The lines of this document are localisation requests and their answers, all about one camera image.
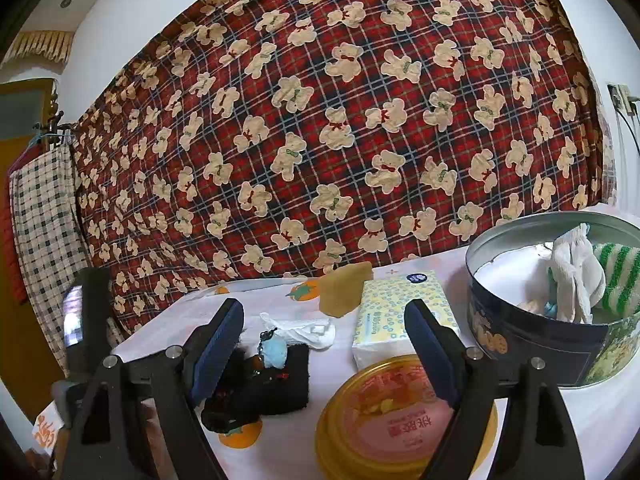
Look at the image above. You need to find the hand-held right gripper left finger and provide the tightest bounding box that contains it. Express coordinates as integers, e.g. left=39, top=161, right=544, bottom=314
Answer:
left=59, top=298, right=246, bottom=480

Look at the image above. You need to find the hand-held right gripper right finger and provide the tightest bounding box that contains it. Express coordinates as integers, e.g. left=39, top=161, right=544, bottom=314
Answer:
left=404, top=299, right=586, bottom=480

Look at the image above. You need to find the dark round tin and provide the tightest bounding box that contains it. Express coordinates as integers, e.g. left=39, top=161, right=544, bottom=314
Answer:
left=465, top=211, right=640, bottom=390

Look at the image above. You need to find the green striped fuzzy sock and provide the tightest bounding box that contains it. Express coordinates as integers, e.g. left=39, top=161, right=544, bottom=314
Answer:
left=592, top=242, right=640, bottom=315

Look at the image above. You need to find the yellow patterned tissue pack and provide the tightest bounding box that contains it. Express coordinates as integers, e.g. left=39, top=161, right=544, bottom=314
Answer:
left=351, top=270, right=461, bottom=372

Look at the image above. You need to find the yellow round can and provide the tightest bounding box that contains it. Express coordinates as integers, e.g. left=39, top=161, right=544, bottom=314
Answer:
left=314, top=354, right=498, bottom=480

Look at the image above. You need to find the crumpled white plastic wrapper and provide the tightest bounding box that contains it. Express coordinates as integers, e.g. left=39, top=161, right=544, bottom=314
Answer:
left=259, top=311, right=337, bottom=351

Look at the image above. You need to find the fruit print tablecloth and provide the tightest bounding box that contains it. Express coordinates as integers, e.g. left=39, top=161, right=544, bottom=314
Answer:
left=35, top=205, right=640, bottom=480

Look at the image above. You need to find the checkered hanging cloth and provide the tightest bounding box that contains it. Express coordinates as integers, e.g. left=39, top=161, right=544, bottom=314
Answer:
left=10, top=146, right=96, bottom=376

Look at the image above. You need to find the tan sponge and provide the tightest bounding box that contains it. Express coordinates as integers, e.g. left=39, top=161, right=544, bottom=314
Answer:
left=318, top=263, right=375, bottom=318

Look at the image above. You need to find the white fuzzy sock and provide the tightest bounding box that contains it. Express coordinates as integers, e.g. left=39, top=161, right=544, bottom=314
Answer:
left=547, top=223, right=608, bottom=325

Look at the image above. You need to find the wooden door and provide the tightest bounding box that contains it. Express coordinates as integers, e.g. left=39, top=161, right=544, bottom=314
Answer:
left=0, top=77, right=66, bottom=391

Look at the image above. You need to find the red plaid teddy bear blanket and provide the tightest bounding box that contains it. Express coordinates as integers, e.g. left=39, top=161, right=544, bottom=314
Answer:
left=70, top=0, right=618, bottom=336

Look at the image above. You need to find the yellow fringed valance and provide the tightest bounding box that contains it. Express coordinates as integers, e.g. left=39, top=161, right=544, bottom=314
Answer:
left=10, top=30, right=76, bottom=63

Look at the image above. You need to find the blue pompom keychain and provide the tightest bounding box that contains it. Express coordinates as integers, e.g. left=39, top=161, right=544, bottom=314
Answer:
left=259, top=327, right=291, bottom=376

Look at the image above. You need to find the white power cable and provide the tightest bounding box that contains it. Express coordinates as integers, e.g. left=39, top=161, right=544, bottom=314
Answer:
left=612, top=100, right=640, bottom=206

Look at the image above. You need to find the wall power socket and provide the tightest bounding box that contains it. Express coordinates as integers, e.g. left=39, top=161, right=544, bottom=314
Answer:
left=607, top=82, right=638, bottom=113

